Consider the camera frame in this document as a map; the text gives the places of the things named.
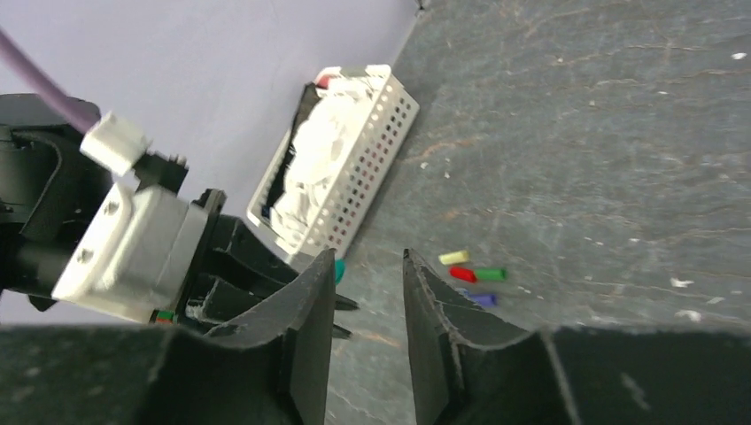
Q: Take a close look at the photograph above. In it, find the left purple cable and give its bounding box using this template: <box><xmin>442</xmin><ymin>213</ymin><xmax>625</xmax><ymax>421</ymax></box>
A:
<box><xmin>0</xmin><ymin>26</ymin><xmax>152</xmax><ymax>178</ymax></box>

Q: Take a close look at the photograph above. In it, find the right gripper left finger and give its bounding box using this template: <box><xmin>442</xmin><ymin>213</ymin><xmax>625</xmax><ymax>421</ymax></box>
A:
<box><xmin>1</xmin><ymin>250</ymin><xmax>336</xmax><ymax>424</ymax></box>

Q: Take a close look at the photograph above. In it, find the white plastic basket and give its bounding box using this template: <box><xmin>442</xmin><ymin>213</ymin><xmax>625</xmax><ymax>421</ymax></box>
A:
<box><xmin>246</xmin><ymin>65</ymin><xmax>420</xmax><ymax>269</ymax></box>

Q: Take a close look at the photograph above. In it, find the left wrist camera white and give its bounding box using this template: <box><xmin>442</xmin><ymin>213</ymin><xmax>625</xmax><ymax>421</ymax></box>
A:
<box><xmin>51</xmin><ymin>183</ymin><xmax>208</xmax><ymax>323</ymax></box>

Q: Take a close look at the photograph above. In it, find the purple marker cap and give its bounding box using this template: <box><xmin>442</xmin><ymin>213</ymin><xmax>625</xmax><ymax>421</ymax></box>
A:
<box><xmin>461</xmin><ymin>291</ymin><xmax>498</xmax><ymax>307</ymax></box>

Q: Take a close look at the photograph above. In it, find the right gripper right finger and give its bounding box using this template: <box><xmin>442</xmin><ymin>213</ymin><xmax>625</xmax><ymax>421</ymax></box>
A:
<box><xmin>403</xmin><ymin>249</ymin><xmax>750</xmax><ymax>424</ymax></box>

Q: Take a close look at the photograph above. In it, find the red marker cap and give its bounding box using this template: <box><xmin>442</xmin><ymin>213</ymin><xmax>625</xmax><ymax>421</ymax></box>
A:
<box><xmin>448</xmin><ymin>267</ymin><xmax>477</xmax><ymax>283</ymax></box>

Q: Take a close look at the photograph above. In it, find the green marker cap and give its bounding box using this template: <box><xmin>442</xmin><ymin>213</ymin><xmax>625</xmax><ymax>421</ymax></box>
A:
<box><xmin>473</xmin><ymin>268</ymin><xmax>507</xmax><ymax>282</ymax></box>

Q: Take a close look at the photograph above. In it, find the yellow marker cap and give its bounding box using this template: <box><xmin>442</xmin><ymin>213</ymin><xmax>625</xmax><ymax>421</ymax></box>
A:
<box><xmin>438</xmin><ymin>250</ymin><xmax>470</xmax><ymax>266</ymax></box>

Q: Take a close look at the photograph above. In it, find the teal marker cap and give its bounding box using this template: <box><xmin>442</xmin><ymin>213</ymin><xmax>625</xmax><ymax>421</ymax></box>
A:
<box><xmin>334</xmin><ymin>259</ymin><xmax>346</xmax><ymax>285</ymax></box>

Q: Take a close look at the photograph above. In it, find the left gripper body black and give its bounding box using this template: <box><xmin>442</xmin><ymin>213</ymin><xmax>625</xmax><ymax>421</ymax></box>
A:
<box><xmin>0</xmin><ymin>93</ymin><xmax>360</xmax><ymax>342</ymax></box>

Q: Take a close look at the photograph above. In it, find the white crumpled cloth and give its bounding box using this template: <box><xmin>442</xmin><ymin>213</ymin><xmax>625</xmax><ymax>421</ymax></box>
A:
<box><xmin>264</xmin><ymin>76</ymin><xmax>374</xmax><ymax>244</ymax></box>

